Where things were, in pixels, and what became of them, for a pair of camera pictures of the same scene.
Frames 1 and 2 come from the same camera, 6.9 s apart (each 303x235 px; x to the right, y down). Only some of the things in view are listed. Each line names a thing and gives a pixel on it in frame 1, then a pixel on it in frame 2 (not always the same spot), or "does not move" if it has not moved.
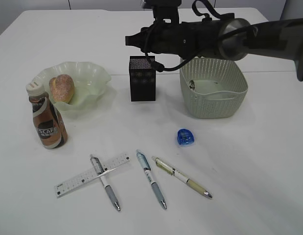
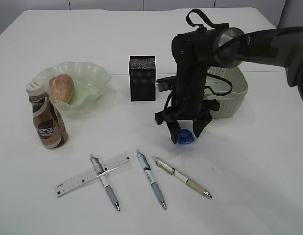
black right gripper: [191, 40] to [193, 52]
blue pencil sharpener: [185, 136] does not move
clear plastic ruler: [68, 185] does not move
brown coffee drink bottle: [50, 124] does not move
